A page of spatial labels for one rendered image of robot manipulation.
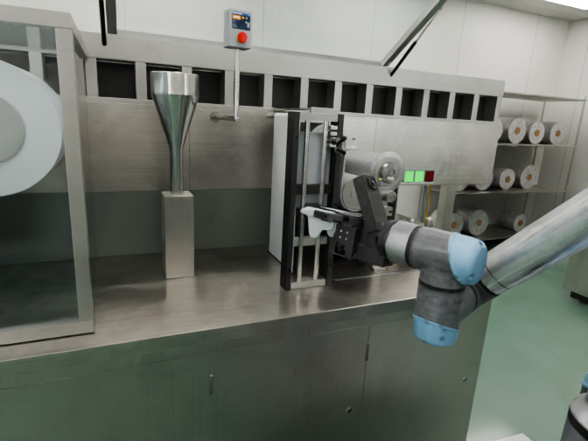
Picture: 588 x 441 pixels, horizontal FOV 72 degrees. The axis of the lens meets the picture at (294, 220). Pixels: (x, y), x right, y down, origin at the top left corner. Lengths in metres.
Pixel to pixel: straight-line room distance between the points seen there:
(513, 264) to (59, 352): 0.93
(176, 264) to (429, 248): 0.89
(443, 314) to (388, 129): 1.28
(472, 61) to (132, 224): 4.63
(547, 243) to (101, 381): 0.98
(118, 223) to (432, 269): 1.18
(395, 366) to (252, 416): 0.50
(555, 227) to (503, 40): 5.18
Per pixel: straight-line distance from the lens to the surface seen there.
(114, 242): 1.61
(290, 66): 1.68
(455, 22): 5.36
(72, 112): 0.99
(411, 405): 1.62
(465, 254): 0.68
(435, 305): 0.72
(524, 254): 0.78
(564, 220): 0.76
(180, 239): 1.34
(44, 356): 1.07
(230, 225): 1.65
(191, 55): 1.58
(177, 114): 1.28
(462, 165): 2.21
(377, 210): 0.77
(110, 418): 1.20
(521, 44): 6.11
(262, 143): 1.63
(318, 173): 1.26
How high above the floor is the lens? 1.42
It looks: 14 degrees down
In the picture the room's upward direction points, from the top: 3 degrees clockwise
